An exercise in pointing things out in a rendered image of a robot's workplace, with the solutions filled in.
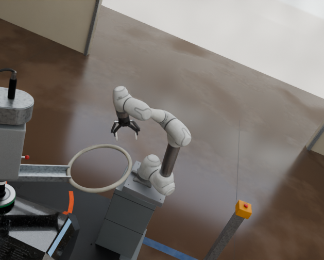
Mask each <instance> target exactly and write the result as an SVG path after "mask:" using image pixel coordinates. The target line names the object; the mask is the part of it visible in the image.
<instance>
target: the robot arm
mask: <svg viewBox="0 0 324 260"><path fill-rule="evenodd" d="M113 104H114V107H115V110H116V115H117V117H118V121H116V120H114V124H113V126H112V128H111V133H113V134H114V137H116V141H117V139H118V138H117V131H118V129H119V128H121V127H124V126H125V127H130V128H131V129H133V130H134V131H135V138H136V140H137V135H138V132H140V128H139V126H138V125H137V124H136V122H135V120H134V119H133V120H130V119H129V115H130V116H132V117H134V118H136V119H138V120H141V121H146V120H148V119H149V118H152V119H153V120H155V121H156V122H157V123H159V124H160V125H161V126H162V127H163V129H164V130H165V131H166V132H167V141H168V145H167V148H166V152H165V155H164V158H163V161H162V165H161V164H160V163H161V162H160V160H159V158H158V157H157V156H156V155H153V154H151V155H148V156H146V157H145V158H144V159H143V161H142V163H141V165H140V167H139V168H138V169H137V171H135V170H132V171H131V173H132V174H134V175H135V177H134V178H133V181H134V182H138V183H140V184H142V185H145V186H147V187H148V188H151V185H153V186H154V188H155V189H156V190H157V191H158V192H159V193H160V194H162V195H164V196H168V195H170V194H171V193H173V192H174V190H175V183H174V175H173V173H172V170H173V167H174V164H175V161H176V158H177V156H178V153H179V150H180V147H184V146H186V145H188V144H189V143H190V142H191V138H192V137H191V134H190V132H189V130H188V129H187V127H186V126H185V125H184V124H183V123H182V122H181V121H179V120H178V119H177V118H176V117H175V116H173V115H172V114H171V113H169V112H167V111H165V110H159V109H152V108H150V107H149V106H148V105H147V104H146V103H144V102H142V101H140V100H137V99H135V98H133V97H132V96H131V95H130V94H129V93H128V91H127V89H126V88H125V87H124V86H118V87H116V88H115V89H114V90H113ZM130 122H131V123H132V124H133V125H134V126H133V125H132V124H131V123H130ZM117 123H118V124H119V125H118V126H117V127H116V129H115V130H114V128H115V126H116V124H117Z"/></svg>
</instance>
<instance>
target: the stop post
mask: <svg viewBox="0 0 324 260"><path fill-rule="evenodd" d="M244 204H247V205H248V207H245V206H244ZM251 214H252V210H251V204H249V203H246V202H244V201H241V200H239V201H238V202H237V204H236V205H235V212H234V214H233V215H232V217H231V218H230V220H229V221H228V223H227V224H226V226H225V227H224V229H223V230H222V232H221V233H220V235H219V237H218V238H217V240H216V241H215V243H214V244H213V246H212V247H211V249H210V250H209V252H208V253H207V255H206V256H205V258H204V259H203V260H217V258H218V257H219V255H220V254H221V252H222V251H223V249H224V248H225V246H226V245H227V243H228V242H229V241H230V239H231V238H232V236H233V235H234V233H235V232H236V230H237V229H238V227H239V226H240V225H241V223H242V222H243V220H244V219H245V218H246V219H248V218H249V217H250V216H251Z"/></svg>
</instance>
